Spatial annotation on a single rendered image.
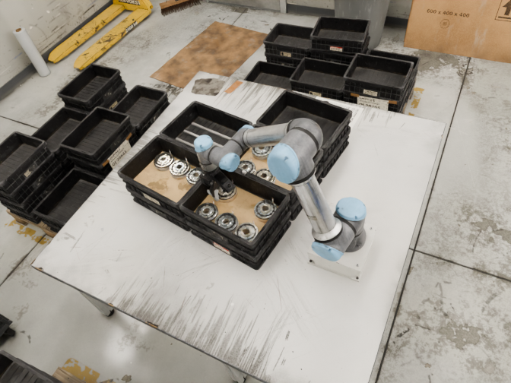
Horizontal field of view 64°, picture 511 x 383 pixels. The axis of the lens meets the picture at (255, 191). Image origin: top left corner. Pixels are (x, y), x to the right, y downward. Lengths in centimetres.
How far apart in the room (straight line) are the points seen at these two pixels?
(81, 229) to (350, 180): 138
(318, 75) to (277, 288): 193
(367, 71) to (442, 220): 116
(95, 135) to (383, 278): 211
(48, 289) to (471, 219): 278
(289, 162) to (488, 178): 218
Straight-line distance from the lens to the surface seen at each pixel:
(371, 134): 234
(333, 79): 323
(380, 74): 310
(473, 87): 394
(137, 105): 334
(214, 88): 272
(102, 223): 220
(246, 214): 183
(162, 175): 209
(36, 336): 294
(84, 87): 354
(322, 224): 146
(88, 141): 302
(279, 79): 345
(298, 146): 128
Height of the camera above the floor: 232
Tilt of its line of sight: 51 degrees down
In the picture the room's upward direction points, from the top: 10 degrees counter-clockwise
